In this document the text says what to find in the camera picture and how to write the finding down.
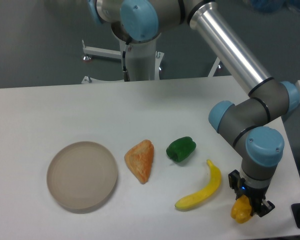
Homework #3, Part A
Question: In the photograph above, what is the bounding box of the yellow toy banana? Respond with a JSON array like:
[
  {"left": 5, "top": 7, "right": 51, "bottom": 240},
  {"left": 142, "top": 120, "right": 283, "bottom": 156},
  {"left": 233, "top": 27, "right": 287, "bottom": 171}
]
[{"left": 174, "top": 159, "right": 222, "bottom": 211}]

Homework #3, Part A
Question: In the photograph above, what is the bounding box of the green toy pepper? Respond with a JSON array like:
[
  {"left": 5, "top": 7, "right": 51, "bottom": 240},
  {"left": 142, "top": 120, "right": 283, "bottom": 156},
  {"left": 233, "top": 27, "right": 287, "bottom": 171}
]
[{"left": 166, "top": 136, "right": 197, "bottom": 163}]

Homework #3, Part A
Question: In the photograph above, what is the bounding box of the beige round plate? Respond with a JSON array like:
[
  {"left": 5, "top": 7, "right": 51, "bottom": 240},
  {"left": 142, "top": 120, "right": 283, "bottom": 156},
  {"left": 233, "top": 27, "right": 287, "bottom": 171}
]
[{"left": 46, "top": 141, "right": 118, "bottom": 214}]

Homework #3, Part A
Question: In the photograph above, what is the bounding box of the blue object top right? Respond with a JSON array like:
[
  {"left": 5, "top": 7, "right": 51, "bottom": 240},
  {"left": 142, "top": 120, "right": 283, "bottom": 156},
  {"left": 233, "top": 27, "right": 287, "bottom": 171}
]
[{"left": 243, "top": 0, "right": 300, "bottom": 15}]

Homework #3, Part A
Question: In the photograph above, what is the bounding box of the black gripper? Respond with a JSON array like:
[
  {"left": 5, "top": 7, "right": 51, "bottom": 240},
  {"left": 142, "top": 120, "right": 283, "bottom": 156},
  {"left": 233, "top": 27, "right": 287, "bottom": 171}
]
[{"left": 228, "top": 169, "right": 275, "bottom": 218}]

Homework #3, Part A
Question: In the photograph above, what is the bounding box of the black cable with connector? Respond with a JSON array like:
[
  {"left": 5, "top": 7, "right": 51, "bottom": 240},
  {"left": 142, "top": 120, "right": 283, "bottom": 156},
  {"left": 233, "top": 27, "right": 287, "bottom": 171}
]
[{"left": 121, "top": 37, "right": 134, "bottom": 82}]

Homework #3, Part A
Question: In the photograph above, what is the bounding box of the yellow toy pepper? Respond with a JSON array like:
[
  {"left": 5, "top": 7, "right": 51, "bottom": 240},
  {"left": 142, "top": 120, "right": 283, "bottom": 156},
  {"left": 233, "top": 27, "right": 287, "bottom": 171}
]
[{"left": 230, "top": 195, "right": 252, "bottom": 224}]

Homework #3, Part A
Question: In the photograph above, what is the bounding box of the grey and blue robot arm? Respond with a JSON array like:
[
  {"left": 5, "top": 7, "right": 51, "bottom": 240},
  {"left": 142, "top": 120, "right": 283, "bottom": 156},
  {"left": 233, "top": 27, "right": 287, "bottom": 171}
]
[{"left": 87, "top": 0, "right": 300, "bottom": 217}]

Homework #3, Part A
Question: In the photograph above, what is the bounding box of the orange toy pastry triangle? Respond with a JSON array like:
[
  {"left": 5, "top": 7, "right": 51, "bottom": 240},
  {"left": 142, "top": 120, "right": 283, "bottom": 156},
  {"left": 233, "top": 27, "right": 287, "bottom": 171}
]
[{"left": 124, "top": 139, "right": 154, "bottom": 184}]

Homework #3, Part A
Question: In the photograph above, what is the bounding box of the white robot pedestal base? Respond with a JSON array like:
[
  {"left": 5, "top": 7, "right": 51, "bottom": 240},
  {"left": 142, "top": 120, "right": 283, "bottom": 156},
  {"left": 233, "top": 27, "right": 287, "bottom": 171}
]
[{"left": 82, "top": 38, "right": 228, "bottom": 84}]

